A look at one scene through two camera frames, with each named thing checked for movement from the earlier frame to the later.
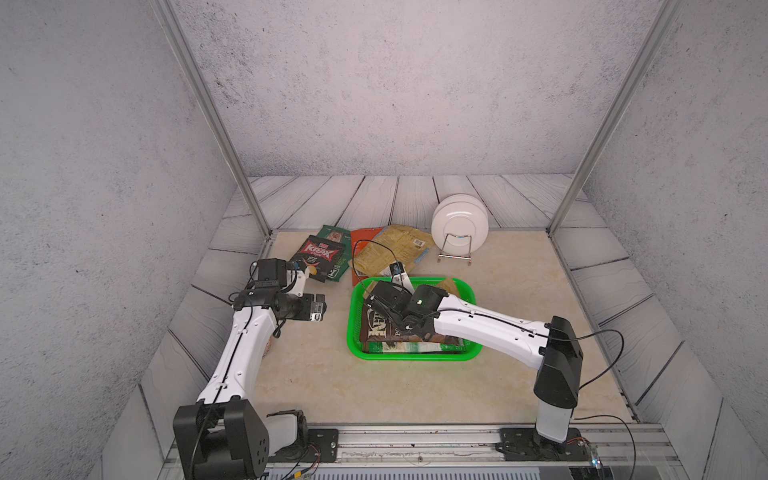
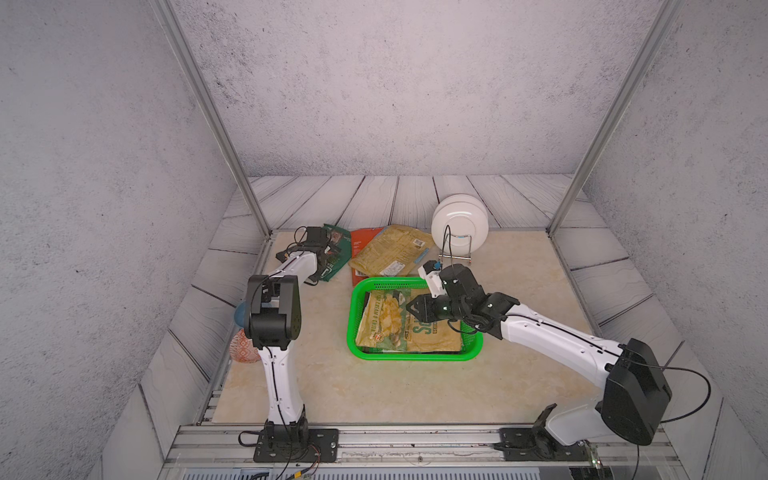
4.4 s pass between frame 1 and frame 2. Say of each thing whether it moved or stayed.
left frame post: stayed
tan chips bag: stayed
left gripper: moved
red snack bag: stayed
